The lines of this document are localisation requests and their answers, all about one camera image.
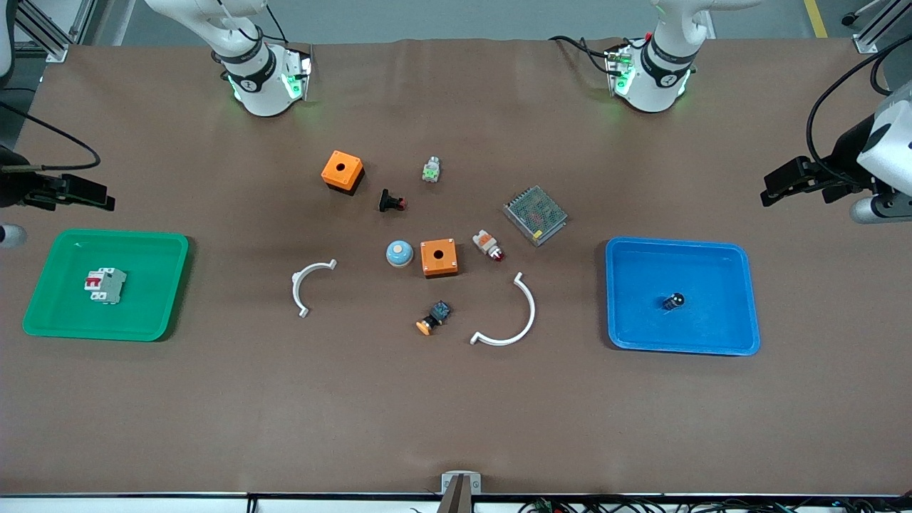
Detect orange mushroom push button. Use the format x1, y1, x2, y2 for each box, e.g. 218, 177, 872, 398
415, 300, 452, 336

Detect green plastic tray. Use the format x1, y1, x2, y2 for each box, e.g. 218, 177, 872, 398
22, 228, 190, 343

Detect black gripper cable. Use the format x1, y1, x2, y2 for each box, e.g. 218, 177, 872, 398
806, 27, 912, 179
0, 100, 101, 173

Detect white red circuit breaker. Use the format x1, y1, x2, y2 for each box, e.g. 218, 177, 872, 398
85, 266, 129, 306

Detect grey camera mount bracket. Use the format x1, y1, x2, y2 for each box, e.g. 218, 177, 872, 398
435, 471, 482, 513

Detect large white curved clip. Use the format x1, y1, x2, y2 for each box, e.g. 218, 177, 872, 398
470, 271, 537, 348

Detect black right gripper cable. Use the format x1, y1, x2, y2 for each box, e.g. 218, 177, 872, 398
0, 100, 101, 173

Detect metal mesh power supply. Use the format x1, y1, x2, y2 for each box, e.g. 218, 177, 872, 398
502, 185, 569, 247

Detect tangled black cables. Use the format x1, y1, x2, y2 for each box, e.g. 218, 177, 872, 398
517, 494, 912, 513

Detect orange button box black base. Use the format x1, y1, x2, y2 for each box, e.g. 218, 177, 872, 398
321, 150, 366, 197

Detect small white curved clip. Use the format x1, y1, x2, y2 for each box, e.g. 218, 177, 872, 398
291, 259, 338, 318

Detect blue plastic tray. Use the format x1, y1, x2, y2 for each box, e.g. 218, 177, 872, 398
605, 237, 762, 357

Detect aluminium frame profile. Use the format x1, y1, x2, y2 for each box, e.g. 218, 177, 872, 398
841, 0, 912, 55
13, 0, 97, 63

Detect black base cable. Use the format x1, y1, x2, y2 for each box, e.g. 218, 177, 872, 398
548, 34, 622, 75

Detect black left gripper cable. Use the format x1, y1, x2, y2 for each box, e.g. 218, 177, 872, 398
806, 27, 912, 179

